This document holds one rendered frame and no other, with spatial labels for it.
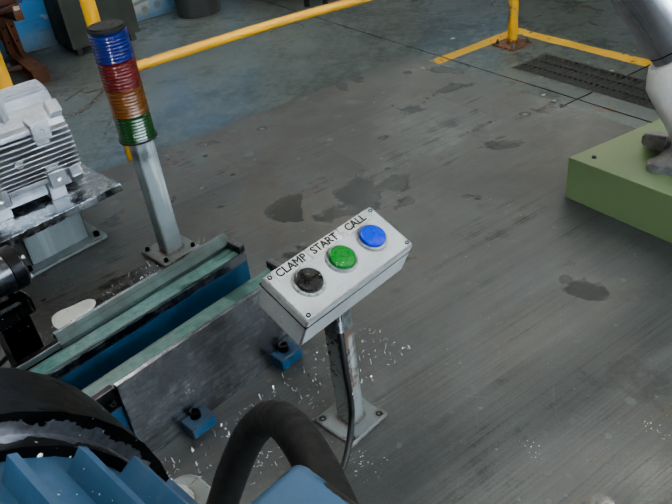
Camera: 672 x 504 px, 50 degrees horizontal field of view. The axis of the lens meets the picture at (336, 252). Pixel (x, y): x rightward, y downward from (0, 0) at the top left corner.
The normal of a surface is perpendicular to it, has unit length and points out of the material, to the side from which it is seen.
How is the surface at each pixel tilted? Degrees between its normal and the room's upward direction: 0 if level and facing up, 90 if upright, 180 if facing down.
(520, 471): 0
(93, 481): 45
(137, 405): 90
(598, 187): 90
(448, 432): 0
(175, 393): 90
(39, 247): 90
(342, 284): 25
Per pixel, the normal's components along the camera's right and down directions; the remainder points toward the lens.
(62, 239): 0.72, 0.33
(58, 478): 0.36, -0.93
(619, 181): -0.80, 0.40
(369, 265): 0.20, -0.61
